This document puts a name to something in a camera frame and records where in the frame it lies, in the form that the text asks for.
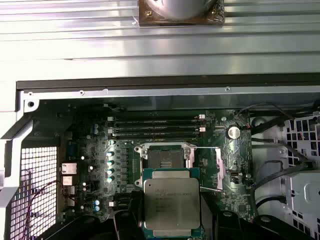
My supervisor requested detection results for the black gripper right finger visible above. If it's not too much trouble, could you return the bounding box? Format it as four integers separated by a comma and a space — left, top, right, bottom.
199, 194, 313, 240

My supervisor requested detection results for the silver-topped CPU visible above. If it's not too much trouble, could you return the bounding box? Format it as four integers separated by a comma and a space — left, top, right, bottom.
141, 167, 205, 240

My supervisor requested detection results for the CPU socket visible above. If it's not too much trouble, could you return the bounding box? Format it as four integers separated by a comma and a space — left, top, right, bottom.
133, 141, 199, 191

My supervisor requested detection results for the brown square base plate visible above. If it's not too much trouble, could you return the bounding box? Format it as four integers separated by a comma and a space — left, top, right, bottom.
138, 0, 225, 27

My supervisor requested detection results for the RAM slot with black clips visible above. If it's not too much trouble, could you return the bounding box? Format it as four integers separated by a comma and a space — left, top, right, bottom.
111, 133, 198, 141
109, 122, 206, 129

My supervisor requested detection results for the metal drive cage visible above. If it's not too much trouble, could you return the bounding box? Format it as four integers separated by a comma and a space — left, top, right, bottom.
249, 113, 320, 240

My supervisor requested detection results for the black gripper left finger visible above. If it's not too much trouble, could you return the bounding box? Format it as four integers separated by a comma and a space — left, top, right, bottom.
39, 191, 147, 240

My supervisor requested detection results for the green motherboard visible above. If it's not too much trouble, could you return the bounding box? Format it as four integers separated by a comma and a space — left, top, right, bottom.
57, 103, 254, 227

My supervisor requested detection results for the silver coin battery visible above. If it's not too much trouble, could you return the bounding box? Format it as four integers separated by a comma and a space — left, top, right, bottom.
226, 124, 242, 141

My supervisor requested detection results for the silver rear port housing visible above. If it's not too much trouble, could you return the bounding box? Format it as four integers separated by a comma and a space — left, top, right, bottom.
60, 162, 78, 175

